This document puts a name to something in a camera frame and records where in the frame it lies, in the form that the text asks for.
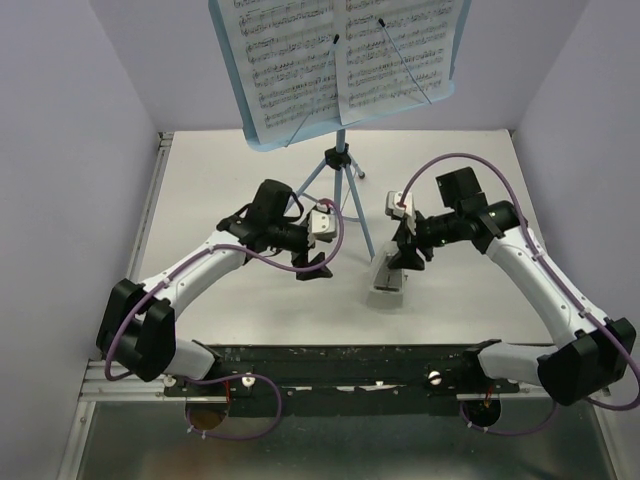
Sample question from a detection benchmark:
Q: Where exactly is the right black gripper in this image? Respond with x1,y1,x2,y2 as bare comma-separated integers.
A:
387,207,461,272

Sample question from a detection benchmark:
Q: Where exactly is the grey metronome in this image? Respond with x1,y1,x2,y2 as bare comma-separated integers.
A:
366,241,405,310

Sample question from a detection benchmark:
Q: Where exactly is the sheet music page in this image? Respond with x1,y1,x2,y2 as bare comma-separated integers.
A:
208,1,340,150
335,1,465,125

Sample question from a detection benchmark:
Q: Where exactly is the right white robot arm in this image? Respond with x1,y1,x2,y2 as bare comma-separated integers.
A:
385,167,636,406

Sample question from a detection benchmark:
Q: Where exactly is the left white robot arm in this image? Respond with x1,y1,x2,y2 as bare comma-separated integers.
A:
96,179,344,395

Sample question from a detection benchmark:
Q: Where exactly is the light blue music stand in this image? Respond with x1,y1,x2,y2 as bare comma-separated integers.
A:
207,0,474,261

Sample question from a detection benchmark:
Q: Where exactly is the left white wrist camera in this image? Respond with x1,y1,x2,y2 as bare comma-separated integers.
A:
306,202,338,245

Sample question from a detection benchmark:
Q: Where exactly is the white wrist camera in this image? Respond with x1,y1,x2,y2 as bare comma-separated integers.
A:
306,202,338,245
385,191,416,233

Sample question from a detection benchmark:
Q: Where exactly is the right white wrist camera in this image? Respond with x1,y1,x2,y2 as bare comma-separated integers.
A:
385,191,416,233

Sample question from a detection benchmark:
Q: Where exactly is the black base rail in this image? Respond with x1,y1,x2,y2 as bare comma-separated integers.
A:
164,344,547,418

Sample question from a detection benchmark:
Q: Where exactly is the aluminium frame rail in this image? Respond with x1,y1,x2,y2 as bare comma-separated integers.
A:
57,132,174,479

